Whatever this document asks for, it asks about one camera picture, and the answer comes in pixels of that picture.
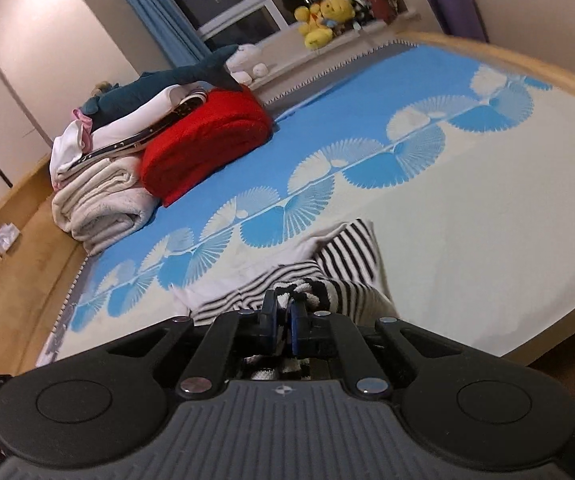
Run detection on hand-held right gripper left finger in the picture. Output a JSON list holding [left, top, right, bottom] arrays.
[[108, 290, 281, 396]]

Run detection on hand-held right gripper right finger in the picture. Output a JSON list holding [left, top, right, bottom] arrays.
[[287, 301, 468, 397]]

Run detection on black white striped dress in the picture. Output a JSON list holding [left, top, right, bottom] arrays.
[[172, 218, 401, 386]]

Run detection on red folded blanket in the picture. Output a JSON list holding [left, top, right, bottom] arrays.
[[140, 88, 274, 208]]

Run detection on cream folded blanket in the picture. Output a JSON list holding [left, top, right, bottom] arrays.
[[52, 155, 161, 256]]

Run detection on blue white printed bed sheet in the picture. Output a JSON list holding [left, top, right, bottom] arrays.
[[35, 40, 575, 362]]

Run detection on dark patterned folded garment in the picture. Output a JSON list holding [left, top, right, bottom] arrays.
[[68, 97, 209, 167]]

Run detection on white folded cloth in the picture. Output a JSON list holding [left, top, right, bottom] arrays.
[[50, 82, 209, 191]]

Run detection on dark teal shark plush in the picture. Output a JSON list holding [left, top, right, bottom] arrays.
[[78, 44, 246, 131]]

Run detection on white plush toy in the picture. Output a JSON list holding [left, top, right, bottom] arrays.
[[225, 43, 271, 86]]

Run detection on white window sill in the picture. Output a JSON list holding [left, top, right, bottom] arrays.
[[246, 7, 423, 106]]

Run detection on pink cloth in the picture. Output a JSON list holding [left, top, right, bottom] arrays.
[[71, 108, 94, 154]]

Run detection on white wardrobe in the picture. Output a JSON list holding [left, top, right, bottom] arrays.
[[0, 0, 136, 221]]

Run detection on yellow duck plush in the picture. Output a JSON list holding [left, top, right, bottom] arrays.
[[303, 0, 359, 51], [294, 4, 324, 36]]

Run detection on black white striped plush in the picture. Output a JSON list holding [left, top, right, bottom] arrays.
[[349, 0, 374, 29]]

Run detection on blue curtain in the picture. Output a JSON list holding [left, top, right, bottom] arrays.
[[100, 0, 213, 68]]

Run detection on wooden bed frame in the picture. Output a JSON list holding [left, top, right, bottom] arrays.
[[0, 30, 575, 377]]

